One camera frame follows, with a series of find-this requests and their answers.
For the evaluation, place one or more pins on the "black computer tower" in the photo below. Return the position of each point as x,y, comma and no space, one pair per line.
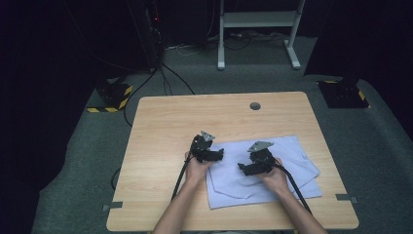
151,32

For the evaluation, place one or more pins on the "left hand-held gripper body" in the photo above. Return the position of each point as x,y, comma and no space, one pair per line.
201,146

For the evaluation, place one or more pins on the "lavender printed t-shirt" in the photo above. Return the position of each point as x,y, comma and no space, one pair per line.
285,162

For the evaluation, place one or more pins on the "black base with yellow stripes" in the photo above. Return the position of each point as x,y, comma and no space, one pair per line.
112,96

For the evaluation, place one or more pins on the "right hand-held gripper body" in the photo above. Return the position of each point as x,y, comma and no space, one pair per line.
261,156

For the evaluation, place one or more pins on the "person's left hand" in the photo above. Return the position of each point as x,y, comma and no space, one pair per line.
198,172

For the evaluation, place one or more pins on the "white metal stand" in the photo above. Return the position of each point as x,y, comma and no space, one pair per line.
259,19

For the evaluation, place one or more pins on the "black base with yellow corners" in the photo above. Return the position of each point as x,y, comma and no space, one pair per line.
342,94

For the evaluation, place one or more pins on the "grey tape strip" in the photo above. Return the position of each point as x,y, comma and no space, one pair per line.
113,205
346,197

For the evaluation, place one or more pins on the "person's right hand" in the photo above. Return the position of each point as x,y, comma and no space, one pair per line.
276,180

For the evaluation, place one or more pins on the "grey table grommet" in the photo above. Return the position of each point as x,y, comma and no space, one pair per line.
255,106

